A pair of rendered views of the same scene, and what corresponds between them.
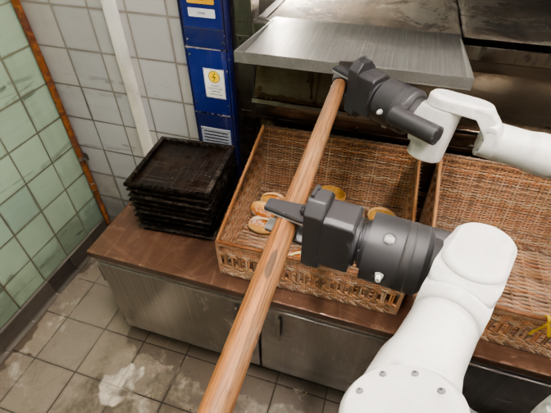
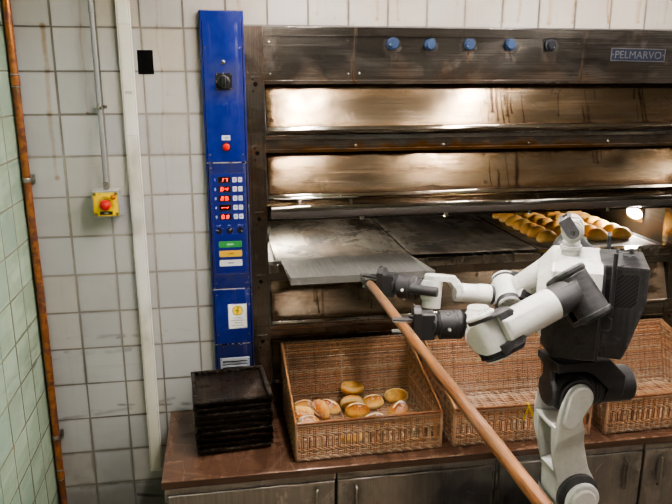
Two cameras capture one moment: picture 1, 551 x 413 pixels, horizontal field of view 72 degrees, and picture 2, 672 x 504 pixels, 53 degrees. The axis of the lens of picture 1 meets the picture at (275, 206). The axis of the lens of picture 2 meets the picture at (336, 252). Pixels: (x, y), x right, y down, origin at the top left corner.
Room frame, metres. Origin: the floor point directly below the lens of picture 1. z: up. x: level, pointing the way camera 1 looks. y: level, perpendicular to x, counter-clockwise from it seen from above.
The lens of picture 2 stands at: (-1.26, 1.03, 1.92)
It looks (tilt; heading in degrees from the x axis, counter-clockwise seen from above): 15 degrees down; 333
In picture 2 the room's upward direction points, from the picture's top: straight up
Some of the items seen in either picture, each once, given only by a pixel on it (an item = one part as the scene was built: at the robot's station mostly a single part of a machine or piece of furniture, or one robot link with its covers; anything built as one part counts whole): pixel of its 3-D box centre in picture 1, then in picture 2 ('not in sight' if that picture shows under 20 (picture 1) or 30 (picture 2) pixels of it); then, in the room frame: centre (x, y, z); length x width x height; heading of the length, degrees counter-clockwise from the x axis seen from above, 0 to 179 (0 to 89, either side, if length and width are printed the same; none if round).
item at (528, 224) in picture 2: not in sight; (557, 222); (1.22, -1.47, 1.21); 0.61 x 0.48 x 0.06; 163
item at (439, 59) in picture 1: (356, 42); (354, 264); (1.03, -0.21, 1.19); 0.55 x 0.36 x 0.03; 74
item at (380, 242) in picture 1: (352, 241); (432, 325); (0.33, -0.10, 1.20); 0.12 x 0.10 x 0.13; 66
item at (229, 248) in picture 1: (322, 209); (356, 392); (0.89, -0.15, 0.72); 0.56 x 0.49 x 0.28; 74
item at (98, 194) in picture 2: not in sight; (107, 202); (1.38, 0.66, 1.46); 0.10 x 0.07 x 0.10; 73
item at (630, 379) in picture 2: not in sight; (587, 376); (0.14, -0.57, 1.01); 0.28 x 0.13 x 0.18; 74
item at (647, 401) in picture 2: not in sight; (634, 371); (0.54, -1.29, 0.72); 0.56 x 0.49 x 0.28; 74
